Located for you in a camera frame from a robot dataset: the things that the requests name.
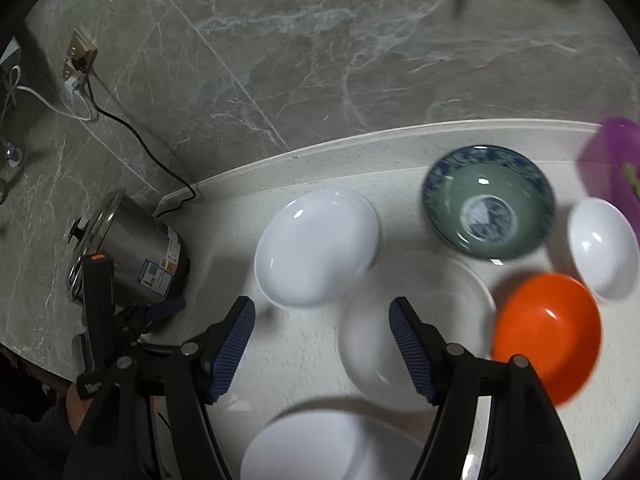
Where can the oval white plate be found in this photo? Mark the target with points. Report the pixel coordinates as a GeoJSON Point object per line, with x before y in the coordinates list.
{"type": "Point", "coordinates": [315, 245]}

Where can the stainless steel electric cooker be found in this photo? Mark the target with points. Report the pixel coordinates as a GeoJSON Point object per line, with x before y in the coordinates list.
{"type": "Point", "coordinates": [132, 250]}

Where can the wall socket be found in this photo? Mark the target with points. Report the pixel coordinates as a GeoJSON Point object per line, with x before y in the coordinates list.
{"type": "Point", "coordinates": [78, 55]}

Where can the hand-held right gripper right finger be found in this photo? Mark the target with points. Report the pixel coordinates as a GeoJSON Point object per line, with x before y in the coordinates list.
{"type": "Point", "coordinates": [412, 355]}

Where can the white plug adapter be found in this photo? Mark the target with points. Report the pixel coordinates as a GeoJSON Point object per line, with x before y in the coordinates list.
{"type": "Point", "coordinates": [72, 85]}

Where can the small white bowl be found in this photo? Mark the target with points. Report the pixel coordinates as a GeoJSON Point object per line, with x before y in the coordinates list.
{"type": "Point", "coordinates": [602, 245]}

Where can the purple plastic basin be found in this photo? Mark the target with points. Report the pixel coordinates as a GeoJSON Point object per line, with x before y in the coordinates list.
{"type": "Point", "coordinates": [612, 155]}

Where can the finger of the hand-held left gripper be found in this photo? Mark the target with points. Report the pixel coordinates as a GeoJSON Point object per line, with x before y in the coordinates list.
{"type": "Point", "coordinates": [167, 307]}

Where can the small blue object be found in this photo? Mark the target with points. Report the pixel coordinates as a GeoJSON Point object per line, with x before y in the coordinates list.
{"type": "Point", "coordinates": [10, 153]}

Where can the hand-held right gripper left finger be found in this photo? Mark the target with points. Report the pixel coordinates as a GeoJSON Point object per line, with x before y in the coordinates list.
{"type": "Point", "coordinates": [229, 347]}

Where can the orange plastic bowl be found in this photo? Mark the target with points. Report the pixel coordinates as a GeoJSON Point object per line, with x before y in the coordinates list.
{"type": "Point", "coordinates": [547, 335]}

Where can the blue patterned ceramic bowl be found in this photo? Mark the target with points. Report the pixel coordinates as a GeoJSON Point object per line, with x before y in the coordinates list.
{"type": "Point", "coordinates": [487, 205]}

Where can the person's left hand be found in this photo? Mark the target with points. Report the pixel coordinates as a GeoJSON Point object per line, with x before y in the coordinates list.
{"type": "Point", "coordinates": [76, 407]}

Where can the light blue box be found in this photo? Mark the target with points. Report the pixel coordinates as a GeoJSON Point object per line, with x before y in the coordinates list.
{"type": "Point", "coordinates": [10, 57]}

